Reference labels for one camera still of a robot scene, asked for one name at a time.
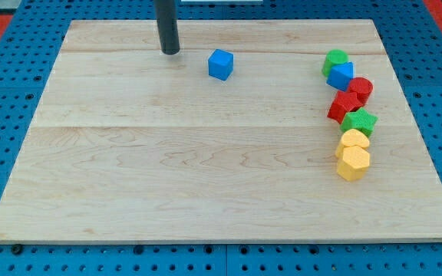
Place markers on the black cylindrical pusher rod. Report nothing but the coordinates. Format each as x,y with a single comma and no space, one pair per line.
165,11

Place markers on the green star block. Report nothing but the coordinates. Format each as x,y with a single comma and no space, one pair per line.
360,120

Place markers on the green cylinder block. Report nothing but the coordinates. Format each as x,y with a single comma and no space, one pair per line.
333,57

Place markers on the red star block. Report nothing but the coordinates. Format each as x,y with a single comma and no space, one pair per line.
343,103

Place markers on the yellow heart block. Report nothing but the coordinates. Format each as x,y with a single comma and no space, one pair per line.
350,138

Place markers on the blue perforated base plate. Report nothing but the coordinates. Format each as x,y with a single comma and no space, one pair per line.
30,37

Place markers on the yellow hexagon block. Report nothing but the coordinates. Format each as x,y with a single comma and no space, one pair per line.
353,163

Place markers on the blue triangular prism block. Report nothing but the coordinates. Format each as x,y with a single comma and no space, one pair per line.
341,75

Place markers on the light wooden board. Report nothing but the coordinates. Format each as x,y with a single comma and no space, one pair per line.
131,146

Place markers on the red cylinder block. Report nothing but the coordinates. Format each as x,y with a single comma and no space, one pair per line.
362,86

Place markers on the blue cube block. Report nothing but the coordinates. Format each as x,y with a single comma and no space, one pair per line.
220,64

